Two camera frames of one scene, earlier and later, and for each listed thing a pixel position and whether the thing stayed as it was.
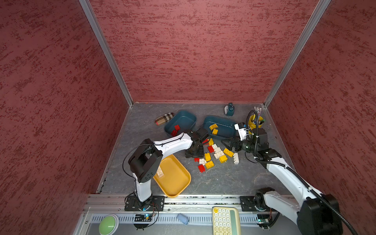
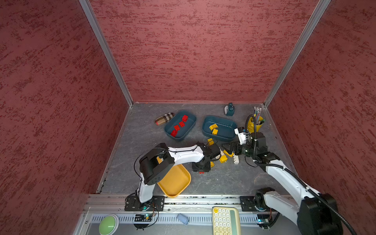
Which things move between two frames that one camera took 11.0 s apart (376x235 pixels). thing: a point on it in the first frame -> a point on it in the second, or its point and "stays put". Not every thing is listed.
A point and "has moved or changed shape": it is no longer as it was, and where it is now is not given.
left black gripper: (199, 154) -> (195, 168)
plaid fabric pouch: (164, 119) stays put
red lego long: (174, 133) stays put
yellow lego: (213, 126) stays put
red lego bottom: (201, 168) has moved or changed shape
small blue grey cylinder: (183, 218) stays put
